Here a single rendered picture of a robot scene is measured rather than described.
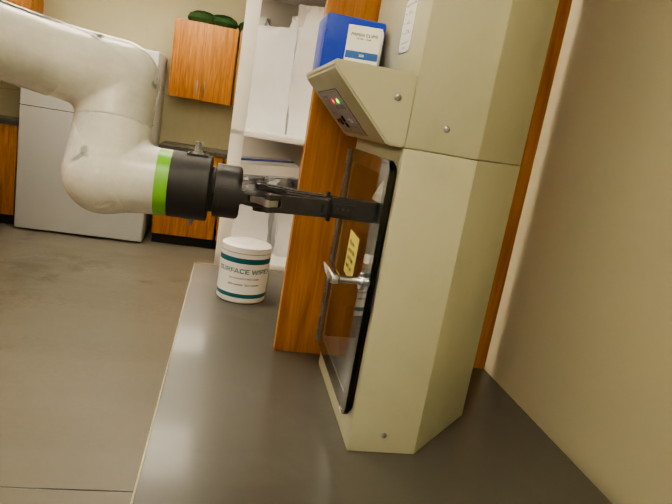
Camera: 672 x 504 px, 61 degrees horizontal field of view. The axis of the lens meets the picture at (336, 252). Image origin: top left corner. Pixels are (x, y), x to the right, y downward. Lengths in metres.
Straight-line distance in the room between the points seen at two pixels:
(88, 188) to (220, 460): 0.41
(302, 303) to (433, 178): 0.50
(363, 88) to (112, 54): 0.32
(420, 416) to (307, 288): 0.41
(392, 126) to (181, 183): 0.29
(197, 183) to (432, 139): 0.33
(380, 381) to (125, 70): 0.56
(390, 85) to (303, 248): 0.49
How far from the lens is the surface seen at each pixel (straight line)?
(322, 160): 1.16
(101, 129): 0.81
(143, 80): 0.83
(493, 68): 0.85
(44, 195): 5.98
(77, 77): 0.81
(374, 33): 0.89
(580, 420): 1.15
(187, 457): 0.88
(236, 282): 1.49
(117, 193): 0.80
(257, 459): 0.89
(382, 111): 0.80
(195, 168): 0.79
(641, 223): 1.06
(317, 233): 1.19
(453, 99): 0.83
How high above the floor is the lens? 1.42
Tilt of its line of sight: 12 degrees down
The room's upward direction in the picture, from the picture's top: 10 degrees clockwise
